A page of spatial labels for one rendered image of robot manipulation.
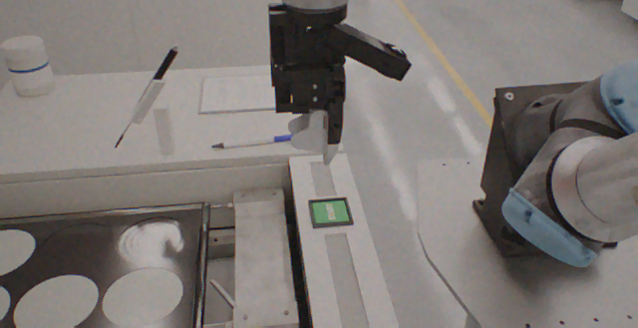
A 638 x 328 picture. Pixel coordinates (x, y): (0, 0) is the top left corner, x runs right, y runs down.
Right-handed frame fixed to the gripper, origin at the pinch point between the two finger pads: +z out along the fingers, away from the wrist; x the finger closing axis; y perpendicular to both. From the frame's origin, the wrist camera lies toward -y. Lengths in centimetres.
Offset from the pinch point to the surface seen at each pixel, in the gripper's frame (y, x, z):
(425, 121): -80, -181, 106
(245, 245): 12.2, -3.9, 17.8
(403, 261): -41, -83, 106
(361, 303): -1.0, 16.0, 10.2
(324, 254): 2.1, 7.9, 9.8
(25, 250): 43.2, -5.3, 15.9
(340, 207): -1.4, -0.5, 9.4
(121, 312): 28.0, 8.2, 15.9
